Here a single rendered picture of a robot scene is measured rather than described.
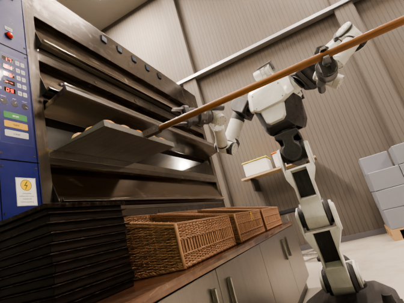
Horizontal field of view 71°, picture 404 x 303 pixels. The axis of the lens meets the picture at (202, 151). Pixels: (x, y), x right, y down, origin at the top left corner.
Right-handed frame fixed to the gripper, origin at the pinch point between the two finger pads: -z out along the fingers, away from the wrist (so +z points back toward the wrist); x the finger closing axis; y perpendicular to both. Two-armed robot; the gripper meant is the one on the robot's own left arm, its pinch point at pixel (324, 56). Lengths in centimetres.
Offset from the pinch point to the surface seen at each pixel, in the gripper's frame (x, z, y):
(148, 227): 45, -28, 75
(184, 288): 65, -37, 60
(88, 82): -44, -3, 115
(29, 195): 23, -45, 112
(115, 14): -508, 381, 349
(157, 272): 60, -28, 75
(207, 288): 69, -24, 60
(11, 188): 20, -51, 112
